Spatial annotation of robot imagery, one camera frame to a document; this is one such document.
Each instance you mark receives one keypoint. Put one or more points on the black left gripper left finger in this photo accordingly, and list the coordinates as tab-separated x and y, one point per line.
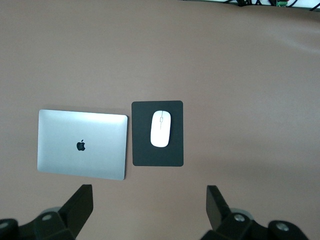
72	215

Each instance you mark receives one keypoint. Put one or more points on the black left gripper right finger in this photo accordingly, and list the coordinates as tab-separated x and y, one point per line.
220	217

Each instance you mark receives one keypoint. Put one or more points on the white computer mouse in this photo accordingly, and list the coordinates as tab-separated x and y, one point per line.
161	128

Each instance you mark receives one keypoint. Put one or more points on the black mouse pad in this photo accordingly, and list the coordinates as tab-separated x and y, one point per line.
141	140

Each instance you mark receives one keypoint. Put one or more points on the silver laptop with apple logo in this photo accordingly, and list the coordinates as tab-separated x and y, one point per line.
82	140

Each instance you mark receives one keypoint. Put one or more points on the brown table cover mat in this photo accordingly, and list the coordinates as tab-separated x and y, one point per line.
225	75

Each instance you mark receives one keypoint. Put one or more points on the green terminal connector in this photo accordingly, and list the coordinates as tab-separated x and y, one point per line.
282	2

